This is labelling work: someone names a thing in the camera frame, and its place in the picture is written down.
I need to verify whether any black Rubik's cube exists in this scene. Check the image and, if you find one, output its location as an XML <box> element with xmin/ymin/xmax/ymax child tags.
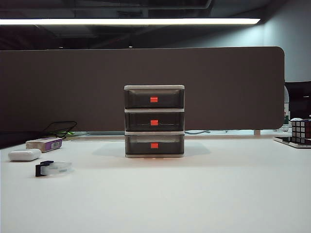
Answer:
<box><xmin>290</xmin><ymin>117</ymin><xmax>311</xmax><ymax>144</ymax></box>

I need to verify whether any white earbuds case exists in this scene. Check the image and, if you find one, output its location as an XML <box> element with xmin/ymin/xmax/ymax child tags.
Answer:
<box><xmin>8</xmin><ymin>148</ymin><xmax>42</xmax><ymax>162</ymax></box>

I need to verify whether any transparent tape black dispenser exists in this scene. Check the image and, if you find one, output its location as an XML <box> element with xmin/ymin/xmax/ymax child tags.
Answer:
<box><xmin>35</xmin><ymin>160</ymin><xmax>73</xmax><ymax>177</ymax></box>

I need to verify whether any black table cable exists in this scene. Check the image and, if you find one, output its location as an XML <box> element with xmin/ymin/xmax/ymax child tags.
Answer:
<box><xmin>42</xmin><ymin>120</ymin><xmax>78</xmax><ymax>140</ymax></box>

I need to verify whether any long ceiling light strip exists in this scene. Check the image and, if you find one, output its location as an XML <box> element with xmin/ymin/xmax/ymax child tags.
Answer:
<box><xmin>0</xmin><ymin>18</ymin><xmax>261</xmax><ymax>26</ymax></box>

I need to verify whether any plastic bottle green label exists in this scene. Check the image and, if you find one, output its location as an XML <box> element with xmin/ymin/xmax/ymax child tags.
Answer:
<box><xmin>283</xmin><ymin>86</ymin><xmax>292</xmax><ymax>133</ymax></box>

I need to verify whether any white drawer cabinet frame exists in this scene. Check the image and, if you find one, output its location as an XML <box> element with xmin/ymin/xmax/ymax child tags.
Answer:
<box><xmin>123</xmin><ymin>84</ymin><xmax>186</xmax><ymax>159</ymax></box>

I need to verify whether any purple white eraser box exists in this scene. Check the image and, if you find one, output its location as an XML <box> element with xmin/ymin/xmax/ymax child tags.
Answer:
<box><xmin>25</xmin><ymin>137</ymin><xmax>63</xmax><ymax>153</ymax></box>

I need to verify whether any brown desk partition panel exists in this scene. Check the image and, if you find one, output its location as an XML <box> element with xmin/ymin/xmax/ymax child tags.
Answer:
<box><xmin>0</xmin><ymin>46</ymin><xmax>285</xmax><ymax>133</ymax></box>

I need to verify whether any black office chair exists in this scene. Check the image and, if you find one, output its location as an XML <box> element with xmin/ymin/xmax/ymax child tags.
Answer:
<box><xmin>285</xmin><ymin>82</ymin><xmax>311</xmax><ymax>119</ymax></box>

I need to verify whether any white flat tablet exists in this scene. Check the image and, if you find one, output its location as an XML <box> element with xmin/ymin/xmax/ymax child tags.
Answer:
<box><xmin>273</xmin><ymin>136</ymin><xmax>311</xmax><ymax>148</ymax></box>

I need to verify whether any green cable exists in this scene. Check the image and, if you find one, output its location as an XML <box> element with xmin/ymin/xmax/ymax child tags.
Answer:
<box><xmin>54</xmin><ymin>131</ymin><xmax>73</xmax><ymax>140</ymax></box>

